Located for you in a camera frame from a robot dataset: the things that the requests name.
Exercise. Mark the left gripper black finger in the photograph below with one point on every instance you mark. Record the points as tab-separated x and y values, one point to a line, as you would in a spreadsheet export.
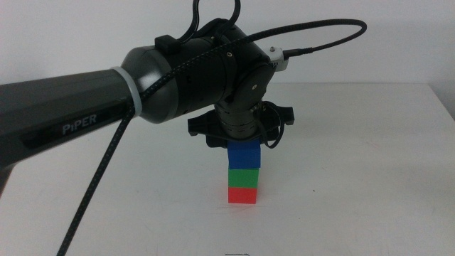
217	143
266	141

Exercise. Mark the red cube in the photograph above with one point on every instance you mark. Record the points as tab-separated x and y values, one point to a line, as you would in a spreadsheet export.
241	196

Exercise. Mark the green cube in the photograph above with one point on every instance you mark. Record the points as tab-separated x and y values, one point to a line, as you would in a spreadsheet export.
243	178

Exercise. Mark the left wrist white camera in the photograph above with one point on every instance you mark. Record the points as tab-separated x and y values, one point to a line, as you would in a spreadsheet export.
281	62

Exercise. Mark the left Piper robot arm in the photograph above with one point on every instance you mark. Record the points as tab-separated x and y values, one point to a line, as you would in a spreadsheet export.
71	96

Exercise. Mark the blue cube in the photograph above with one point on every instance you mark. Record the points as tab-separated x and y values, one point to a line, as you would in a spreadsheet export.
244	154

